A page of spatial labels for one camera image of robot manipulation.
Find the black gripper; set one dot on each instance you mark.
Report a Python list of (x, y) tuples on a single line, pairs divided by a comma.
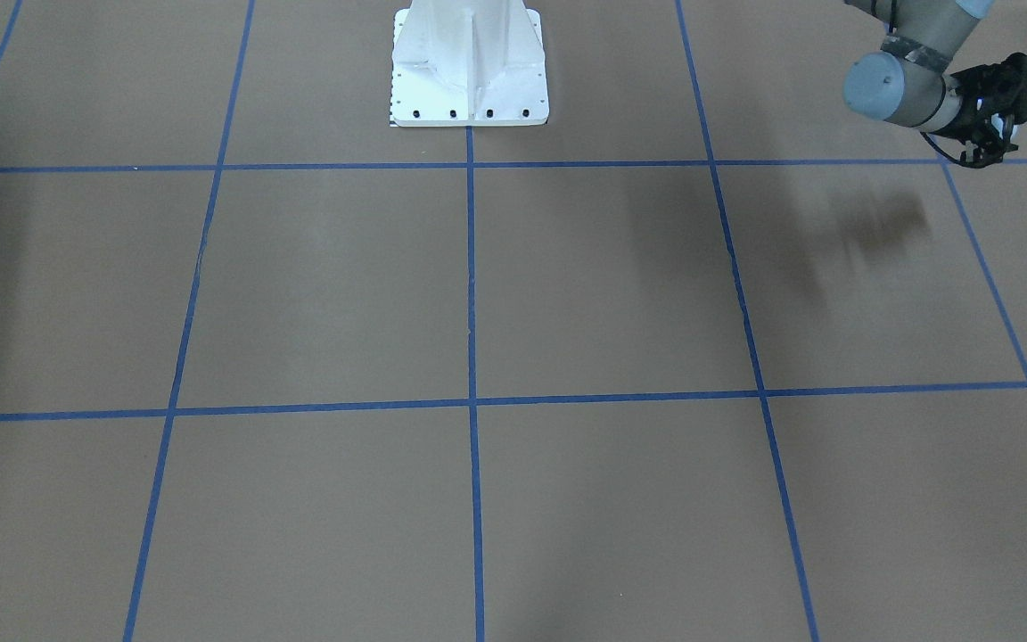
[(978, 111)]

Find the blue and cream bell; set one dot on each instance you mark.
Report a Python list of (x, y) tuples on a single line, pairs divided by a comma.
[(1005, 126)]

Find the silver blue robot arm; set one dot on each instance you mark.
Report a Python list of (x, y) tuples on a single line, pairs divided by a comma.
[(907, 81)]

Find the white pedestal column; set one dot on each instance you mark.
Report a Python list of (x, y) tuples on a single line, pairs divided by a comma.
[(468, 64)]

